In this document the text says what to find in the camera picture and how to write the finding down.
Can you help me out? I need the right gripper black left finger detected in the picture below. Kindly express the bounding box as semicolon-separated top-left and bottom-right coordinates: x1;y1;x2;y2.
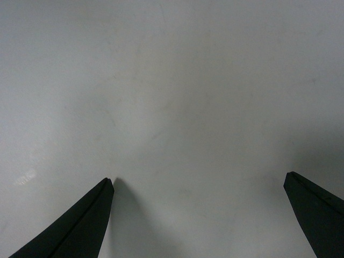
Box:
11;178;114;257

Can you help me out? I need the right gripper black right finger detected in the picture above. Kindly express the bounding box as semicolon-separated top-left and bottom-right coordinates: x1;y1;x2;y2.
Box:
283;171;343;257

